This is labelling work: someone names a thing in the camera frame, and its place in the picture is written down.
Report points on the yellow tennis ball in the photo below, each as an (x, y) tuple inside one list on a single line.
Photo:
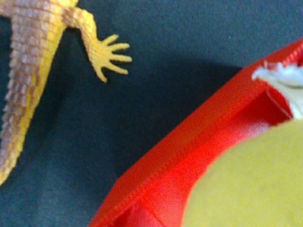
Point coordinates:
[(258, 183)]

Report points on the yellow toy lizard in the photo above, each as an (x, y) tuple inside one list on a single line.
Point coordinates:
[(37, 29)]

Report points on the red square pot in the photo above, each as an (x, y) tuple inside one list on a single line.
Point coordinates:
[(154, 191)]

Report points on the black tablecloth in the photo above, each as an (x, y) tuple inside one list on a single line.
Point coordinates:
[(86, 134)]

